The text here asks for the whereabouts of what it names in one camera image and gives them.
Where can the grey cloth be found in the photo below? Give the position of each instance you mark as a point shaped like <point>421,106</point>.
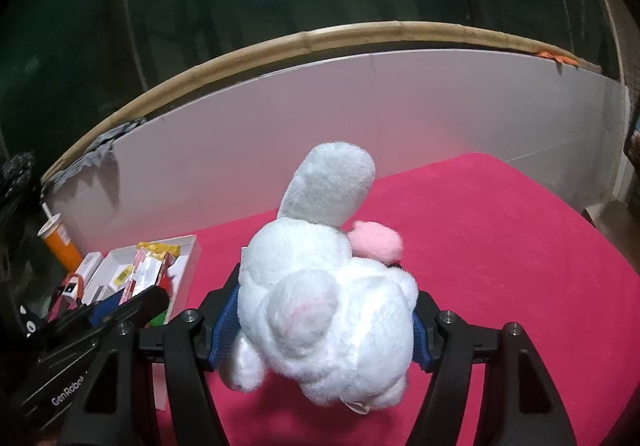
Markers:
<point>100,146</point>

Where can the yellow white snack packet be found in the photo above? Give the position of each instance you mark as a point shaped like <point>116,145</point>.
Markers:
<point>147,261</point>

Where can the white tray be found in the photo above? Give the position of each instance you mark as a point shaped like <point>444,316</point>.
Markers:
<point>187,271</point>

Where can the pink tablecloth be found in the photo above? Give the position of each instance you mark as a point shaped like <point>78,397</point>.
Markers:
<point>500,251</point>

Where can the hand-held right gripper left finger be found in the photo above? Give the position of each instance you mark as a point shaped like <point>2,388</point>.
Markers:
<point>226,328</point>

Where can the white rabbit plush toy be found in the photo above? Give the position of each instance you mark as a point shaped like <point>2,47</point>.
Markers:
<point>320,306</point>

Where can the dark plant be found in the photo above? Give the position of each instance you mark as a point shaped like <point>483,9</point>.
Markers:
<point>17,176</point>

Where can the orange paper cup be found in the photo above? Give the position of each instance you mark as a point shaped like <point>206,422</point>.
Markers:
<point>61,243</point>

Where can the bamboo rail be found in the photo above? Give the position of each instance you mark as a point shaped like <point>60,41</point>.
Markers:
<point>350,31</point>

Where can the white orange power bank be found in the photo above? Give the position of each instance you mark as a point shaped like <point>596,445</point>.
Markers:
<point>70,287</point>

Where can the white drinking straw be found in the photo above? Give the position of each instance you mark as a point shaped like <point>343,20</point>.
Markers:
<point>47,211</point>

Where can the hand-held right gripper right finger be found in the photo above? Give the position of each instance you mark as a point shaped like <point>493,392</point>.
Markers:
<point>422,343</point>

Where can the yellow white medicine box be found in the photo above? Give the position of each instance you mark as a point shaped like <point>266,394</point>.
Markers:
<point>123,275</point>

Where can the black white cartoon figure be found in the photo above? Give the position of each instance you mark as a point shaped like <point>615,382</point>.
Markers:
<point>29,323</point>

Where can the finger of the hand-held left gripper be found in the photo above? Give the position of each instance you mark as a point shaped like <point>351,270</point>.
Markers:
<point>135,306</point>

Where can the white backdrop board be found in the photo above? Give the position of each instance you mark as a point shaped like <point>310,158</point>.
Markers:
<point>400,111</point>

